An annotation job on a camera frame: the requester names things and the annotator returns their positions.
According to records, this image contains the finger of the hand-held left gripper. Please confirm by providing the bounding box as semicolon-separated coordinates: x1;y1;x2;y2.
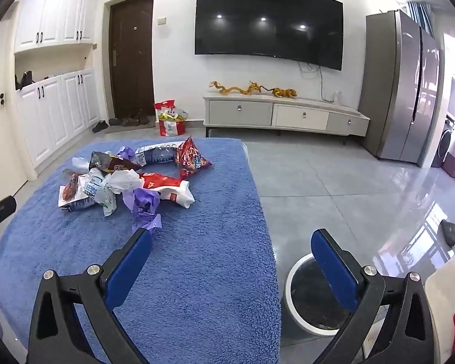
0;196;18;222

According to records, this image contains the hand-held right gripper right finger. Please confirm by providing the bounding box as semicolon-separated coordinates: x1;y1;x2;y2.
311;228;438;364

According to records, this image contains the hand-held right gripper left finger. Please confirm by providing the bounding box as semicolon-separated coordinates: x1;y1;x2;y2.
25;227;154;364

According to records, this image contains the white round trash bin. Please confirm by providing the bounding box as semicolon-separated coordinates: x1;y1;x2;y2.
284;255;359;336

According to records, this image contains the purple plastic film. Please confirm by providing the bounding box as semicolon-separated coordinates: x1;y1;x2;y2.
122;187;163;233

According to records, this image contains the white box with red sausage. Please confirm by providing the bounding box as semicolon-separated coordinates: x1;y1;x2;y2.
58;172;95;213

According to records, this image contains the white blue green packet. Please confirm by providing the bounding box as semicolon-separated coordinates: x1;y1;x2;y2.
79;167;118;217

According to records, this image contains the red white packet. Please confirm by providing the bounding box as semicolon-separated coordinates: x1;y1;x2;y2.
138;172;195;209

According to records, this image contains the white plastic bag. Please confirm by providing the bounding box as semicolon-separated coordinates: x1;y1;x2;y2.
105;169;143;194

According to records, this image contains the dark brown snack packet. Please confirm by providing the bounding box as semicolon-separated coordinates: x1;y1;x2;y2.
89;151;143;173

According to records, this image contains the white blue printed wrapper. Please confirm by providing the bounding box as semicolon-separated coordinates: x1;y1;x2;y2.
134;141;184;166

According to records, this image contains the red foil snack packet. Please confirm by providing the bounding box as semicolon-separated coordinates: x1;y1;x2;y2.
174;136;213;180

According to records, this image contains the blue fluffy blanket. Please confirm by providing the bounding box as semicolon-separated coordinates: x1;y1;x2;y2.
0;137;282;364

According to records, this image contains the white built-in cabinet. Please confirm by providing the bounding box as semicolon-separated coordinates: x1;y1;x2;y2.
13;0;101;171

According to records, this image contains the dark grey slipper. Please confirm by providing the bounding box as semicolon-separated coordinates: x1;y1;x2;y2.
440;220;455;247

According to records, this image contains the white upholstered seat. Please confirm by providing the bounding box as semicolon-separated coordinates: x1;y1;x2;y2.
423;246;455;364

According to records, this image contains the black bag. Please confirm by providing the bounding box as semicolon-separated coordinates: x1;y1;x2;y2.
15;70;34;91

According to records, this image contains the brown doormat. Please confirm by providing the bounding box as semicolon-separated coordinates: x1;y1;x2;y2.
104;119;156;134

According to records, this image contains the red white shopping bag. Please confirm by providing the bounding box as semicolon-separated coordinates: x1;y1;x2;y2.
154;99;189;137

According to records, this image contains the grey washing machine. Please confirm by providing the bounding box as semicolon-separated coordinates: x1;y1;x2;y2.
431;116;455;169

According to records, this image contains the grey white television stand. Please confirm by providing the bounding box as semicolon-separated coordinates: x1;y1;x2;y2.
203;91;371;145

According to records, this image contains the golden tiger figurine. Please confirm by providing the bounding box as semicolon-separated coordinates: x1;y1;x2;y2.
271;87;297;100

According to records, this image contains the golden dragon figurine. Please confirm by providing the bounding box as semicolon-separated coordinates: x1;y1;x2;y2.
209;81;248;95
246;80;274;95

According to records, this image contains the silver double-door refrigerator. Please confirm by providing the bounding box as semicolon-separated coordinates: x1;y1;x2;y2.
360;9;445;169

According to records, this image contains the dark brown entrance door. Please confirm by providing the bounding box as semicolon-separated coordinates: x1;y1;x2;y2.
108;0;155;119

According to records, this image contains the blue curtain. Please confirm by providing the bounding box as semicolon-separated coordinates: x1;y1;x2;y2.
404;0;436;36

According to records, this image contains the television power cable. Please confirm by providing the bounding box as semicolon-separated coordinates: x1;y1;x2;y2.
298;61;325;101

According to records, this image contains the black wall television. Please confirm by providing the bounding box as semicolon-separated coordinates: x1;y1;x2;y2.
194;0;344;71

